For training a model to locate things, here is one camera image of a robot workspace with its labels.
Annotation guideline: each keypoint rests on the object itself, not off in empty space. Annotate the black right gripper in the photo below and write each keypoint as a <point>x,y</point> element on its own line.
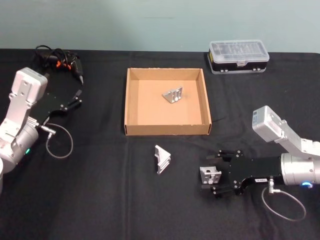
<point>252,168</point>

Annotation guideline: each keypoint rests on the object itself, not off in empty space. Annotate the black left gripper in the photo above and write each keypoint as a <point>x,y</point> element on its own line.
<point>50,105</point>

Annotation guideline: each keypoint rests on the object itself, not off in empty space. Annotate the shallow brown cardboard tray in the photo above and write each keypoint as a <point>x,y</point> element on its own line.
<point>160,110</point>

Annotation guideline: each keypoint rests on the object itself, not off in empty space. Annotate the black table cloth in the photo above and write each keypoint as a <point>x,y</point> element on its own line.
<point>100,195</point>

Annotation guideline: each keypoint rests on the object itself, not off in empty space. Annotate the clear plastic case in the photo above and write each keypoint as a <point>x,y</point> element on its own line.
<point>237,56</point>

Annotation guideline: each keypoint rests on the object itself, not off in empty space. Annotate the aluminium corner bracket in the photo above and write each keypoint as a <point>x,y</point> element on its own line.
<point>172,95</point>
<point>210,175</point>
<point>162,160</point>

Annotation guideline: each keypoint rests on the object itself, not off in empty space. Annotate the plain pale wall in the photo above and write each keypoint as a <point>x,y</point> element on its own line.
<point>100,22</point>

